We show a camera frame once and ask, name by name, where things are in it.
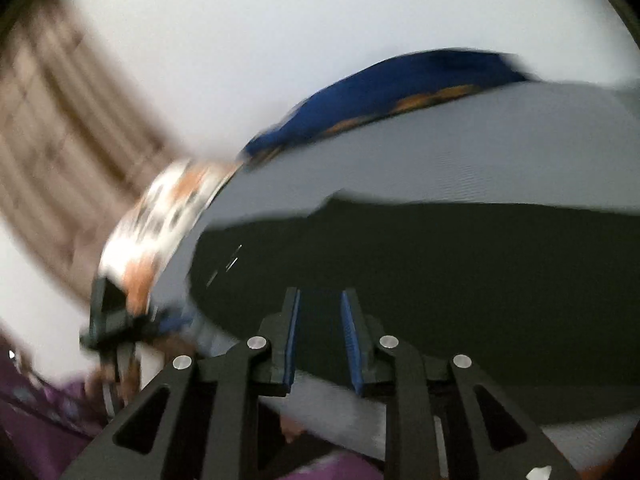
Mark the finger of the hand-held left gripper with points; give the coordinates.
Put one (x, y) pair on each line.
(175, 321)

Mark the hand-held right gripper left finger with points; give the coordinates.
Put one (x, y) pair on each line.
(291, 340)

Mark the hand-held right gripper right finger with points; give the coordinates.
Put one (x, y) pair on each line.
(351, 340)

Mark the black pants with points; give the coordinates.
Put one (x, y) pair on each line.
(450, 285)

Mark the person's left forearm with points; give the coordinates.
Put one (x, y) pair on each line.
(40, 415)

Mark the white orange patterned pillow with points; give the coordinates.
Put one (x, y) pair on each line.
(165, 215)

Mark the person's purple garment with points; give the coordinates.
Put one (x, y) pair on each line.
(330, 467)

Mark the brown wooden door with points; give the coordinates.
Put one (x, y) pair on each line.
(60, 135)

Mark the grey bed sheet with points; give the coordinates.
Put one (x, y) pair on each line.
(450, 160)

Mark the dark blue printed blanket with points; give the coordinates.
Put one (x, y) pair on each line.
(400, 90)

